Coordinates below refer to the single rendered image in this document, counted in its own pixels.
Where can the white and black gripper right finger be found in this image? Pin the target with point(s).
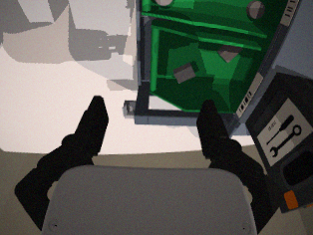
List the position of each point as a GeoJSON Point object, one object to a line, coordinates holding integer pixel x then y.
{"type": "Point", "coordinates": [226, 153]}

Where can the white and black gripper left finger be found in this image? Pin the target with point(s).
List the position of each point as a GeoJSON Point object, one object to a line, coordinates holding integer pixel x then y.
{"type": "Point", "coordinates": [76, 149]}

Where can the green bin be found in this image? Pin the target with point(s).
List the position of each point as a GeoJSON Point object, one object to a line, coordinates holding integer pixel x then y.
{"type": "Point", "coordinates": [215, 79]}
{"type": "Point", "coordinates": [220, 14]}

